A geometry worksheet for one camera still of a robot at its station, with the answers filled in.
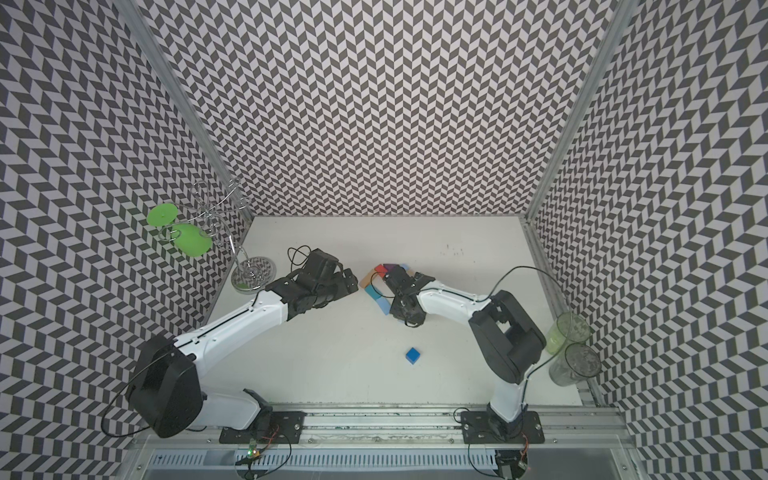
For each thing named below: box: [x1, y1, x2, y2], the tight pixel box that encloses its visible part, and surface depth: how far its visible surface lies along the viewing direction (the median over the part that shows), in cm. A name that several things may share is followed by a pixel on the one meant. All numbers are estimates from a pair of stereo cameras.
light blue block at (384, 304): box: [376, 296, 391, 315], surface depth 98 cm
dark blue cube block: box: [405, 347, 421, 365], surface depth 85 cm
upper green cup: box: [146, 203, 179, 227], surface depth 79 cm
